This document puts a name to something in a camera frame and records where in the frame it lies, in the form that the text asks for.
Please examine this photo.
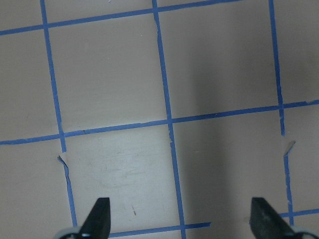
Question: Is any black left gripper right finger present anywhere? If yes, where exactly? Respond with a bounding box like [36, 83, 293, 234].
[250, 197, 294, 239]

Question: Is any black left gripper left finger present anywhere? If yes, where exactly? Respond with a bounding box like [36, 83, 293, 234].
[75, 198, 110, 239]

